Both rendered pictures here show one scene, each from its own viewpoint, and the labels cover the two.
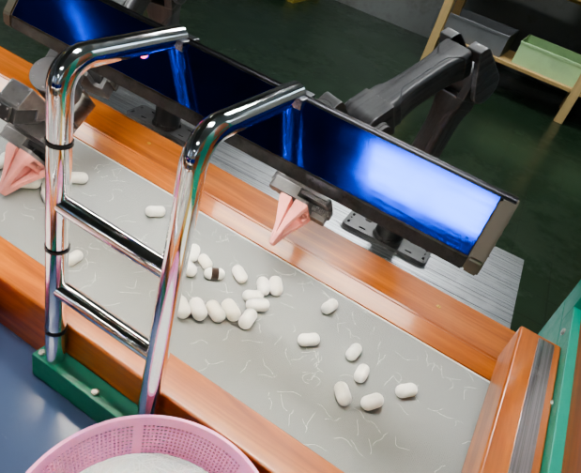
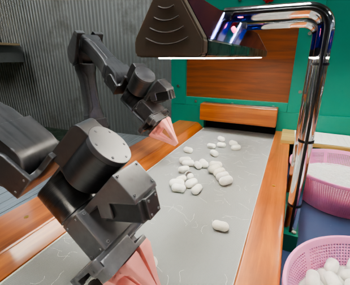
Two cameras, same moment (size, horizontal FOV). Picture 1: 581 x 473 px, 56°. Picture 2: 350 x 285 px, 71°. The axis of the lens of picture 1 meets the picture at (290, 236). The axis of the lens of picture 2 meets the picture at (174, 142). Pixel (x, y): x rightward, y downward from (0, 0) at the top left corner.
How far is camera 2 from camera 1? 96 cm
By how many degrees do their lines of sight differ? 75
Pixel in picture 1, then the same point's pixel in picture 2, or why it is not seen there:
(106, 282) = (226, 211)
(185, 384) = (276, 168)
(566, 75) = not seen: outside the picture
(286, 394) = (246, 158)
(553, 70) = not seen: outside the picture
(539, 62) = not seen: outside the picture
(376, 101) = (120, 66)
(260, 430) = (276, 154)
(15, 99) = (146, 181)
